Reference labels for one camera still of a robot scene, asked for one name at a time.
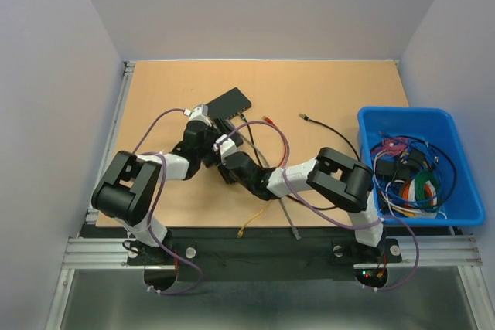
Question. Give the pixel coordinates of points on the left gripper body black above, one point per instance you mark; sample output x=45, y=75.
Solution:
x=208, y=147

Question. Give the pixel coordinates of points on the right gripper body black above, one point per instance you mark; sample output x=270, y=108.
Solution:
x=230, y=175

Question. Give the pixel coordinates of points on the black network switch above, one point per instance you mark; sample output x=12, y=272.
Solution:
x=228, y=105

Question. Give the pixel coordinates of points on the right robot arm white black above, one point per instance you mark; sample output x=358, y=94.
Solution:
x=343, y=181

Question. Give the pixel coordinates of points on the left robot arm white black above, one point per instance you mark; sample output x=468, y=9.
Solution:
x=132, y=185

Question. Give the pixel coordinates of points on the blue plastic bin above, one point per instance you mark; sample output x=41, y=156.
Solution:
x=421, y=172

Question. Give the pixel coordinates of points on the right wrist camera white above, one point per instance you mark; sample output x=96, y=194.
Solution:
x=224, y=147

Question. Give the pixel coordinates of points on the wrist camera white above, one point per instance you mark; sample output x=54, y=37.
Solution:
x=224, y=147
x=199, y=113

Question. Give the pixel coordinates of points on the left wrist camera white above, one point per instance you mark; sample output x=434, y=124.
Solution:
x=199, y=113

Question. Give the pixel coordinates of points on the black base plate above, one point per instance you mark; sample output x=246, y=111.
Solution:
x=262, y=254

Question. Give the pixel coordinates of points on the aluminium frame rail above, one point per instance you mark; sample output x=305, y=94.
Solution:
x=102, y=253

